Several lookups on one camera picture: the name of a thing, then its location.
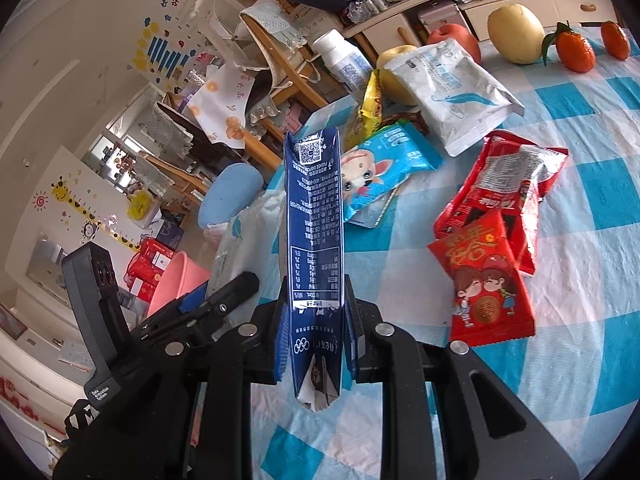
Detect large yellow pear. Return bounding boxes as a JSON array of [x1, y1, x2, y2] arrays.
[[487, 3, 546, 65]]

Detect blue cartoon wet wipes packet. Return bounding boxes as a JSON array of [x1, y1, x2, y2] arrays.
[[341, 122, 446, 227]]

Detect mandarin with green leaf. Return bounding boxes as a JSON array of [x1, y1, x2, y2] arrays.
[[542, 20, 597, 74]]

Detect red cartoon couple candy bag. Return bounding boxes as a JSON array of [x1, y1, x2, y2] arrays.
[[426, 209, 537, 349]]

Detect leafless mandarin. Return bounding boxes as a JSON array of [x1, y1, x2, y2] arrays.
[[599, 19, 632, 61]]

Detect white plastic bag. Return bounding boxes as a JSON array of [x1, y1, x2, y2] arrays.
[[212, 191, 287, 307]]

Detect small yellow apple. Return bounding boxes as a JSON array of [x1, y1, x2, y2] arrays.
[[375, 44, 422, 107]]

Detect giraffe wall sticker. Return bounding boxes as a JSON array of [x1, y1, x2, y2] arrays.
[[31, 174, 144, 254]]

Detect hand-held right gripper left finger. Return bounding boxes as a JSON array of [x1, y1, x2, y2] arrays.
[[52, 279, 292, 480]]

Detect yellow snack wrapper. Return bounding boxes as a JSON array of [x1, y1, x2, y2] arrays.
[[344, 69, 385, 152]]

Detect white and blue pouch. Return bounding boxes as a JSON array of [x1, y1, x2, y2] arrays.
[[384, 39, 526, 158]]

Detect light blue stool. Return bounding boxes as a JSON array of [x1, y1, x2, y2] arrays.
[[197, 162, 265, 229]]

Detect wooden chair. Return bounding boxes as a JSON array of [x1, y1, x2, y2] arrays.
[[239, 7, 332, 171]]

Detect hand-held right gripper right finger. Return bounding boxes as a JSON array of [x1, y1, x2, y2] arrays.
[[343, 279, 581, 480]]

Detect pink plastic basin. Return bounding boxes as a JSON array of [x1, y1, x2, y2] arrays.
[[146, 251, 214, 319]]

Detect silver metal case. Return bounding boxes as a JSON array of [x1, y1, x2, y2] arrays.
[[418, 0, 474, 37]]

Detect blue and yellow wall stickers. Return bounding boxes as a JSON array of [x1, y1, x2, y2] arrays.
[[128, 16, 197, 84]]

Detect yellow bag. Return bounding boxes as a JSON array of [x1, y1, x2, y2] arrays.
[[128, 190, 154, 222]]

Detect dark blue milk carton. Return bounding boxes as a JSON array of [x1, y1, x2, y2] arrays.
[[282, 127, 352, 413]]

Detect red gift box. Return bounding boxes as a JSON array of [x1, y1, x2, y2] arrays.
[[124, 236, 174, 302]]

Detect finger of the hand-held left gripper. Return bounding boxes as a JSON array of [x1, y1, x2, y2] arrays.
[[175, 282, 210, 313], [131, 271, 261, 347]]

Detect red apple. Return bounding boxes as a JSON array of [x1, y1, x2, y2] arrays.
[[426, 22, 482, 65]]

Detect white plastic bottle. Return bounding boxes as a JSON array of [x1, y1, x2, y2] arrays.
[[312, 28, 374, 94]]

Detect white lace cloth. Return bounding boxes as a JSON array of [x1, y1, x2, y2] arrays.
[[240, 0, 307, 52]]

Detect white orange-print cloth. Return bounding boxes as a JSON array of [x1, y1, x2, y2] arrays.
[[186, 66, 262, 149]]

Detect red coffee packet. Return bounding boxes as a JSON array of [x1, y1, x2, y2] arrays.
[[433, 129, 570, 277]]

